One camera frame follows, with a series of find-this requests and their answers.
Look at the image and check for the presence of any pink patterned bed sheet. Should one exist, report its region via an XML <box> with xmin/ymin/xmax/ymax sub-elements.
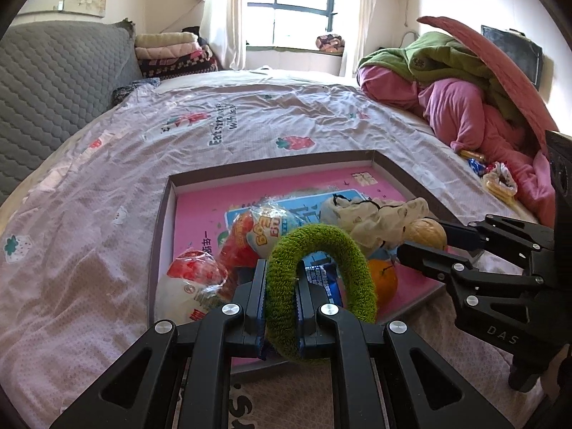
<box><xmin>0</xmin><ymin>69</ymin><xmax>549</xmax><ymax>429</ymax></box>

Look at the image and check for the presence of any green fuzzy ring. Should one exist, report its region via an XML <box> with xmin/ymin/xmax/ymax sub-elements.
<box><xmin>262</xmin><ymin>223</ymin><xmax>378</xmax><ymax>365</ymax></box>

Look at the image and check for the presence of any red white snack ball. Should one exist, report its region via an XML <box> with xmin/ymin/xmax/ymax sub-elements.
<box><xmin>154</xmin><ymin>248</ymin><xmax>237</xmax><ymax>325</ymax></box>

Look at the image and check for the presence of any white curtain right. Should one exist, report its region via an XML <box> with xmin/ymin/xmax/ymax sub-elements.
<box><xmin>336</xmin><ymin>0</ymin><xmax>377</xmax><ymax>77</ymax></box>

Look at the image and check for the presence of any white curtain left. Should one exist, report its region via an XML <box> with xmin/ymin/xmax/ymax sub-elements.
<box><xmin>200</xmin><ymin>0</ymin><xmax>246</xmax><ymax>71</ymax></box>

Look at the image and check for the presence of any stack of folded blankets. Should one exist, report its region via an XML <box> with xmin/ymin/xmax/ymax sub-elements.
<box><xmin>135</xmin><ymin>31</ymin><xmax>220</xmax><ymax>79</ymax></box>

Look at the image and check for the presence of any white curtain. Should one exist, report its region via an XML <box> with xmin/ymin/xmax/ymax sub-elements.
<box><xmin>336</xmin><ymin>0</ymin><xmax>377</xmax><ymax>77</ymax></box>
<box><xmin>200</xmin><ymin>0</ymin><xmax>246</xmax><ymax>71</ymax></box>

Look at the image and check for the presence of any grey quilted headboard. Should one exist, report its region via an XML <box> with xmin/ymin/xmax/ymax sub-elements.
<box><xmin>1</xmin><ymin>19</ymin><xmax>142</xmax><ymax>199</ymax></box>

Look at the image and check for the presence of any pink crumpled quilt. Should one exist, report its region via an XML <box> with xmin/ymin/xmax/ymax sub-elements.
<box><xmin>357</xmin><ymin>16</ymin><xmax>557</xmax><ymax>227</ymax></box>

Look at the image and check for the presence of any cream drawstring cloth bag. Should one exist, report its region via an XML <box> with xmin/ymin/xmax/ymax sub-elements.
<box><xmin>320</xmin><ymin>194</ymin><xmax>429</xmax><ymax>258</ymax></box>

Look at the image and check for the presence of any pink blue picture book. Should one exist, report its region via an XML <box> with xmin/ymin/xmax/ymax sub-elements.
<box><xmin>160</xmin><ymin>161</ymin><xmax>443</xmax><ymax>322</ymax></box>

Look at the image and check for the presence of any green blanket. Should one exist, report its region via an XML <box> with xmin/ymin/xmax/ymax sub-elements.
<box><xmin>359</xmin><ymin>31</ymin><xmax>524</xmax><ymax>125</ymax></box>

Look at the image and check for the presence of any beige round onion-like ball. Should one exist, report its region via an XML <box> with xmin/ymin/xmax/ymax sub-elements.
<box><xmin>402</xmin><ymin>218</ymin><xmax>447</xmax><ymax>250</ymax></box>

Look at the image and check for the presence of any pile of snack packets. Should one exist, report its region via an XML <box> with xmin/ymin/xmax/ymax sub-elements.
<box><xmin>459</xmin><ymin>150</ymin><xmax>518</xmax><ymax>206</ymax></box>

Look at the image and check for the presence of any window with dark frame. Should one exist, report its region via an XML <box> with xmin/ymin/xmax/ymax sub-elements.
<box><xmin>245</xmin><ymin>0</ymin><xmax>335</xmax><ymax>50</ymax></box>

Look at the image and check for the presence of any floral cloth on windowsill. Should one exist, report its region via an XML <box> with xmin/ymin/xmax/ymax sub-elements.
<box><xmin>315</xmin><ymin>33</ymin><xmax>345</xmax><ymax>54</ymax></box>

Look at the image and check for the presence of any grey box lid tray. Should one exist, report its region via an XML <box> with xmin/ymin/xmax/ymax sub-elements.
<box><xmin>146</xmin><ymin>149</ymin><xmax>486</xmax><ymax>372</ymax></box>

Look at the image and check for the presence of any blue tissue packet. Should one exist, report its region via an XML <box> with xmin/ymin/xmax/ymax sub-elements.
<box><xmin>304</xmin><ymin>252</ymin><xmax>343</xmax><ymax>306</ymax></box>

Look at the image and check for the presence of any large orange mandarin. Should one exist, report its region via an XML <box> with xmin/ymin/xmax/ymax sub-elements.
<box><xmin>368</xmin><ymin>258</ymin><xmax>399</xmax><ymax>313</ymax></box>

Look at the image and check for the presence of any dark framed screen on wall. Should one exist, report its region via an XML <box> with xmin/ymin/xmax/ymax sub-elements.
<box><xmin>481</xmin><ymin>25</ymin><xmax>544</xmax><ymax>91</ymax></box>

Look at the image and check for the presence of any blue white snack ball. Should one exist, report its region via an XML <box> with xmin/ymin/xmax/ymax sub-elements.
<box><xmin>246</xmin><ymin>204</ymin><xmax>305</xmax><ymax>258</ymax></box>

